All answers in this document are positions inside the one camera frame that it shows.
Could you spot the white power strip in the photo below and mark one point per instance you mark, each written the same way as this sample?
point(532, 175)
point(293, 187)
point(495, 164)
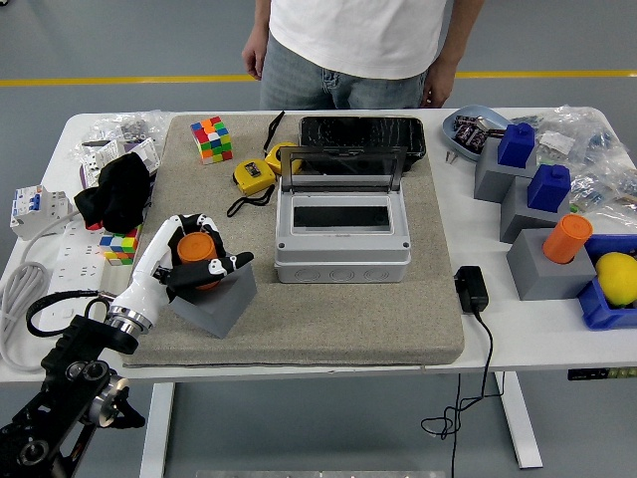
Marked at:
point(74, 274)

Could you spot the blue plastic block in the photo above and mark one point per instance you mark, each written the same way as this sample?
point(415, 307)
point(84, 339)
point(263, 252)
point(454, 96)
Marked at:
point(515, 147)
point(547, 189)

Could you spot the smoked transparent box lid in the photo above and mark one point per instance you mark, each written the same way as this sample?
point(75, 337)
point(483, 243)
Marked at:
point(343, 169)

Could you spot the yellow tape measure square label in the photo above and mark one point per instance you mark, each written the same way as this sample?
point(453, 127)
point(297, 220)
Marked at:
point(253, 174)

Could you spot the black plastic tray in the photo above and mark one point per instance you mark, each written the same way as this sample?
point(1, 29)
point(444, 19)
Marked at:
point(363, 132)

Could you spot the clear bag of small parts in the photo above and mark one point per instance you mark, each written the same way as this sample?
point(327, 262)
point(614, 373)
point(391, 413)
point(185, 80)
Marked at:
point(114, 124)

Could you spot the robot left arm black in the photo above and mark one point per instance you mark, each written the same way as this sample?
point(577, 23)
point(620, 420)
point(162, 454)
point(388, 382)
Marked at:
point(64, 358)

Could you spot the white table leg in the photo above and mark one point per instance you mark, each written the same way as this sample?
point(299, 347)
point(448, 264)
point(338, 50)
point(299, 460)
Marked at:
point(520, 423)
point(156, 428)

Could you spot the grey plastic electrical box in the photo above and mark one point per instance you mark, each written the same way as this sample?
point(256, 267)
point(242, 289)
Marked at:
point(343, 259)

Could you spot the clear bag white label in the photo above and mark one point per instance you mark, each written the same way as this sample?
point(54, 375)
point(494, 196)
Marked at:
point(587, 134)

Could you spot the person's right forearm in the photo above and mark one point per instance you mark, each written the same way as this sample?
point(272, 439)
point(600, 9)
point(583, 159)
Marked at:
point(261, 20)

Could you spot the black cloth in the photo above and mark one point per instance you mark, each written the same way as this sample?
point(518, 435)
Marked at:
point(114, 191)

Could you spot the white electrical switch module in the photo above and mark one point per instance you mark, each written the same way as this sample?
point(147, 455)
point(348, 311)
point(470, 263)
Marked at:
point(147, 152)

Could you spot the clear bag of components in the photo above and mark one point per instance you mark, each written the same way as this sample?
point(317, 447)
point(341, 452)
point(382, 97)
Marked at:
point(607, 186)

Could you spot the multicolour puzzle cube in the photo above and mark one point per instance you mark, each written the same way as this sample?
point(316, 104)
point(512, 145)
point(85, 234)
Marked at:
point(119, 246)
point(211, 139)

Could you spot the light blue dish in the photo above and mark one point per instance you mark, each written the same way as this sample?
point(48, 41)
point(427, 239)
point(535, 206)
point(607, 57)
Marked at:
point(453, 139)

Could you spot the person's right hand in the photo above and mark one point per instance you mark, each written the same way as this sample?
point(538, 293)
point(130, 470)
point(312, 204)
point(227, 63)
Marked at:
point(253, 57)

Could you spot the grey-brown fabric mat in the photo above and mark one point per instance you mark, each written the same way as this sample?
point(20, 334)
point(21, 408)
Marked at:
point(323, 323)

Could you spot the grey holder block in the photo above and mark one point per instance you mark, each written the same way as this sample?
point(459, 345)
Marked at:
point(517, 219)
point(542, 279)
point(492, 179)
point(229, 304)

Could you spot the person's left hand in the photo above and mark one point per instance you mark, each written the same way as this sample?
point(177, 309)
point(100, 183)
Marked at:
point(440, 82)

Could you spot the black power adapter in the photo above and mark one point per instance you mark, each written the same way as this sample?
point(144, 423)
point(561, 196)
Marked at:
point(472, 291)

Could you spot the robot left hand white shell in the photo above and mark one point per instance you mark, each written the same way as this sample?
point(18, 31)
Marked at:
point(149, 259)

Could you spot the blue plastic bin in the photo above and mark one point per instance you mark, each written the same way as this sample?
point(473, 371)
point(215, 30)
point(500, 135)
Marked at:
point(602, 313)

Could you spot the white circuit breaker blue switches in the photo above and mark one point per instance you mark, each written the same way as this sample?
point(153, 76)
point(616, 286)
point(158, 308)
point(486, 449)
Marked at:
point(30, 204)

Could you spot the person's left forearm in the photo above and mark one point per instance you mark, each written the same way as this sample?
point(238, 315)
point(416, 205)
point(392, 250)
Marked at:
point(463, 30)

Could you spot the dark purple snack packet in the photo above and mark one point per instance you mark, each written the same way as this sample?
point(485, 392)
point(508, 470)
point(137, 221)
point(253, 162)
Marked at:
point(479, 138)
point(460, 127)

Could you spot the yellow tape measure round label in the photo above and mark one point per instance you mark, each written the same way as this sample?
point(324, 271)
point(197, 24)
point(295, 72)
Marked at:
point(273, 158)

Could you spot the yellow lemon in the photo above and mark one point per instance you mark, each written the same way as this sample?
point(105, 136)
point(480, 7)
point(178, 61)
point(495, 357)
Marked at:
point(619, 279)

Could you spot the black table control panel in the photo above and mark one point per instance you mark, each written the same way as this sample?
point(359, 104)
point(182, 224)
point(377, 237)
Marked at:
point(597, 374)

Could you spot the person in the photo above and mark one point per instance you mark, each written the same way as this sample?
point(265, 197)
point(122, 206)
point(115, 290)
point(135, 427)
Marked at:
point(358, 35)

